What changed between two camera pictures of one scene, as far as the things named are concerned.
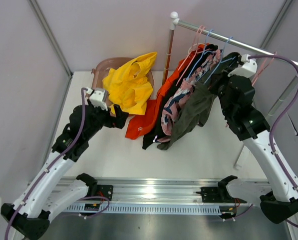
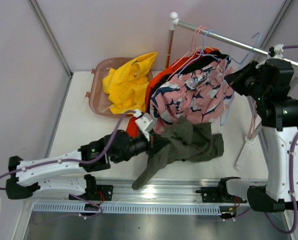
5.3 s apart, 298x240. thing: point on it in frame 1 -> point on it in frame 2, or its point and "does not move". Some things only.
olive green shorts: (193, 112) -> (186, 141)
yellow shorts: (127, 84) does not move
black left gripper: (118, 121) -> (155, 144)
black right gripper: (221, 77) -> (236, 79)
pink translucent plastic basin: (103, 66) does not move
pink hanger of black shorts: (197, 51) -> (195, 51)
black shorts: (155, 136) -> (196, 63)
